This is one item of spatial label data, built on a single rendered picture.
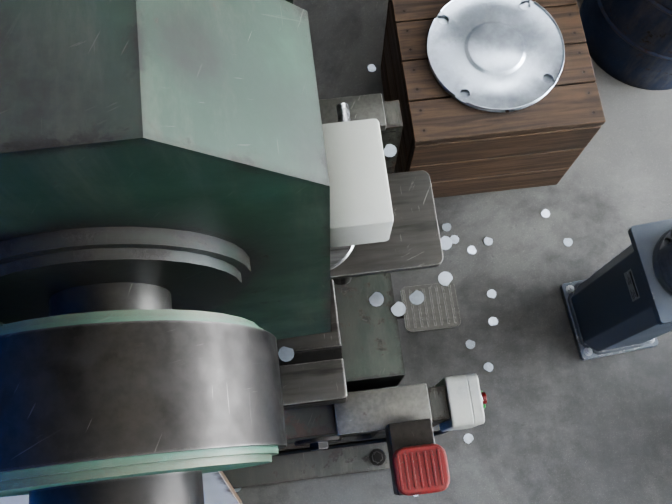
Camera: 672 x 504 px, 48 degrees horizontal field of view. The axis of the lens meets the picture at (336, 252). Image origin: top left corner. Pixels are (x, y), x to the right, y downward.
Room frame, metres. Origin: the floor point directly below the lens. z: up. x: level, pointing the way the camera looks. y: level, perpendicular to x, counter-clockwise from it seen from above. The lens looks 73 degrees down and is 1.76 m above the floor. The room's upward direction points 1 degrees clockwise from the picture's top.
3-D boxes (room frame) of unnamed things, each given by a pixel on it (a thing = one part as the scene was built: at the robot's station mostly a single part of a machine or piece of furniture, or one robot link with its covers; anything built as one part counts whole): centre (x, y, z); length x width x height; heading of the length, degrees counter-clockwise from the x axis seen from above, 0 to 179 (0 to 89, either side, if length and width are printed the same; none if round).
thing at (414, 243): (0.33, -0.01, 0.72); 0.25 x 0.14 x 0.14; 98
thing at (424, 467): (0.01, -0.11, 0.72); 0.07 x 0.06 x 0.08; 98
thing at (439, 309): (0.32, 0.02, 0.14); 0.59 x 0.10 x 0.05; 98
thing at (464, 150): (0.87, -0.33, 0.18); 0.40 x 0.38 x 0.35; 98
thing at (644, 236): (0.38, -0.65, 0.23); 0.19 x 0.19 x 0.45; 12
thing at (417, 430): (0.03, -0.11, 0.62); 0.10 x 0.06 x 0.20; 8
